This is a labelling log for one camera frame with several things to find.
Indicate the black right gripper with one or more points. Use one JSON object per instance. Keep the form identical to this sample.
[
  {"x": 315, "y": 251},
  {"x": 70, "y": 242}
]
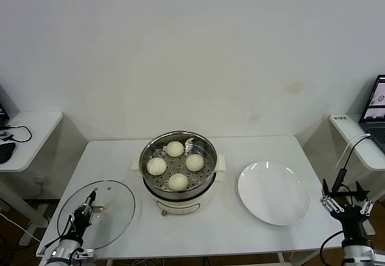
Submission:
[{"x": 352, "y": 221}]

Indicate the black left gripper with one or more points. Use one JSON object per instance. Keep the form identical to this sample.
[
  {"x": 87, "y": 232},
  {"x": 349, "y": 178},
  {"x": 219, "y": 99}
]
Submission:
[{"x": 80, "y": 222}]

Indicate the round glass pot lid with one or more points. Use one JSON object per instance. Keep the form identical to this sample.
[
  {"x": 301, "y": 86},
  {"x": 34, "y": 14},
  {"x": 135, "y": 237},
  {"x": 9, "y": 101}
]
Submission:
[{"x": 117, "y": 199}]

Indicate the white steamed baozi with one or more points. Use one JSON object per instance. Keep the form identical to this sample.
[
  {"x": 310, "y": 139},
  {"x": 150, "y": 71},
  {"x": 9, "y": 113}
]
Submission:
[
  {"x": 175, "y": 148},
  {"x": 195, "y": 162},
  {"x": 177, "y": 182},
  {"x": 156, "y": 166}
]

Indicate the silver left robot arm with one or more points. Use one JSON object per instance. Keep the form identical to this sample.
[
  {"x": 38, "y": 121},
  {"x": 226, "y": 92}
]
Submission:
[{"x": 64, "y": 252}]

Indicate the perforated steel steamer basket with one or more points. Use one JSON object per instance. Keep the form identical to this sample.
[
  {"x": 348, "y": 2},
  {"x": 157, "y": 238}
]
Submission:
[{"x": 201, "y": 179}]

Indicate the large white table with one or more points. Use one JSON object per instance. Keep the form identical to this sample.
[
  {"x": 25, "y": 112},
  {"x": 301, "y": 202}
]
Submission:
[{"x": 105, "y": 163}]

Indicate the round white plate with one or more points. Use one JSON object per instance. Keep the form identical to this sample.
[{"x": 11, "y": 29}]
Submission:
[{"x": 270, "y": 196}]

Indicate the printed white label sticker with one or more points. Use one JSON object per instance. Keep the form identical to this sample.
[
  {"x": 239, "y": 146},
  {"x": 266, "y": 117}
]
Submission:
[{"x": 340, "y": 117}]

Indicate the small white side table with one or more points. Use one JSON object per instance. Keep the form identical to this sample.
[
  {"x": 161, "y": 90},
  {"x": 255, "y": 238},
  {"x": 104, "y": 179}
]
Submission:
[{"x": 39, "y": 127}]

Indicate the cream electric cooking pot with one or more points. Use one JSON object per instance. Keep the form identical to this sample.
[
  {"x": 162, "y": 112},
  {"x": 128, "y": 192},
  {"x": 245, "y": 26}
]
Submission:
[{"x": 180, "y": 207}]

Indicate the black computer mouse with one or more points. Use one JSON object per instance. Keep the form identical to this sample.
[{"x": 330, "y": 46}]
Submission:
[{"x": 6, "y": 152}]

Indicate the small black desk device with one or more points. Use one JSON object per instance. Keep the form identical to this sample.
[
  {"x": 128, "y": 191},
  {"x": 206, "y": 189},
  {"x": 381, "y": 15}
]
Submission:
[{"x": 4, "y": 135}]

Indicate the open laptop with bright screen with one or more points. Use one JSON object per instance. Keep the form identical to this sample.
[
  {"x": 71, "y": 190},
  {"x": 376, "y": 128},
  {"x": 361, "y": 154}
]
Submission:
[{"x": 376, "y": 97}]

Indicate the dark laptop with blue screen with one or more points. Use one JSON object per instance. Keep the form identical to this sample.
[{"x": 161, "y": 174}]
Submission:
[{"x": 1, "y": 111}]

